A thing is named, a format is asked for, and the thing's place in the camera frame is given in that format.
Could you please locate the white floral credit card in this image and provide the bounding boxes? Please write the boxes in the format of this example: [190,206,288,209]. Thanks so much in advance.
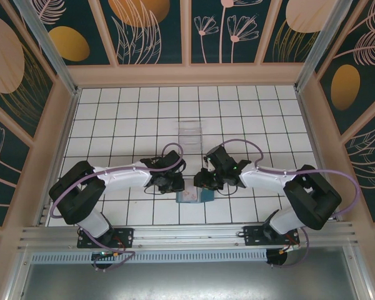
[180,184,198,203]

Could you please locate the blue folding card holder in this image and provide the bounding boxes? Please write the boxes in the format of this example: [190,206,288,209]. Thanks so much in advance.
[176,184,216,204]

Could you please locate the clear acrylic card stand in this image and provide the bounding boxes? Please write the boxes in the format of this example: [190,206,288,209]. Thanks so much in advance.
[177,120,204,154]

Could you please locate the grey metal sheet shelf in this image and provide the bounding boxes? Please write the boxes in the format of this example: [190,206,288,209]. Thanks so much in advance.
[6,246,373,300]

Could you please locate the teal panel pink flowers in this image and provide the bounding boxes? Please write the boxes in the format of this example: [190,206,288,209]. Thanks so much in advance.
[191,0,271,64]

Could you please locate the teal panel fern orange oval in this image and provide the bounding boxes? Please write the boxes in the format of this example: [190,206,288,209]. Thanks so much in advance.
[315,0,375,135]

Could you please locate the teal panel single flower outline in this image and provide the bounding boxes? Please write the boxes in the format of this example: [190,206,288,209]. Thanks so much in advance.
[0,102,31,228]

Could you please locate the teal panel feathers orange circle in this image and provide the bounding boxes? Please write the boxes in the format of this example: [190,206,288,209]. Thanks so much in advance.
[101,0,188,65]

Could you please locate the teal panel small orange oval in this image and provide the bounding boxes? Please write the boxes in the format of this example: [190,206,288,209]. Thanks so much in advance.
[34,0,113,66]

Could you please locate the teal panel cream circle grass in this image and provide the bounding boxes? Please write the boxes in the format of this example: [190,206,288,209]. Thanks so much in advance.
[262,0,332,63]

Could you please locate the teal panel huge cream disc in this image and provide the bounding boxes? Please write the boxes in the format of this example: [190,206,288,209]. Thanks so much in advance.
[0,0,56,138]

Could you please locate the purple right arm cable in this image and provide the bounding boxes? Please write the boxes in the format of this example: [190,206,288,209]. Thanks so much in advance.
[218,139,361,269]

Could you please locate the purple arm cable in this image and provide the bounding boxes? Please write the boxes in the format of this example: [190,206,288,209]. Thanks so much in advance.
[51,142,184,273]
[218,139,361,269]

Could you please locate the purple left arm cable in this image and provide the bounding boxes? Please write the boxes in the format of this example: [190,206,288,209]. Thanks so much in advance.
[51,142,184,273]

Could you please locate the aluminium front mounting rail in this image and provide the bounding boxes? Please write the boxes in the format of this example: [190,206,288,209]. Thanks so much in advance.
[18,221,362,251]

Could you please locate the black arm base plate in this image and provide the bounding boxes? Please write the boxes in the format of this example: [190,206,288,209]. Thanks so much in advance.
[77,227,135,249]
[242,225,301,248]

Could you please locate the slotted grey cable duct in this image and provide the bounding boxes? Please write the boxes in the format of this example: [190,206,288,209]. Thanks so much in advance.
[31,249,269,264]

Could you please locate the red power wires yellow plug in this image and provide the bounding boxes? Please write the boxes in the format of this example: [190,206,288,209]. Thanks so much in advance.
[111,237,131,261]
[279,239,301,254]

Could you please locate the aluminium side rail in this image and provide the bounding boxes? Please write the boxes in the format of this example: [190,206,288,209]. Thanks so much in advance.
[295,87,338,221]
[36,89,82,228]

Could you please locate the aluminium frame post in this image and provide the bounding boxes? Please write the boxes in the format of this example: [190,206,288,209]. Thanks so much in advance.
[295,0,360,92]
[14,0,81,96]

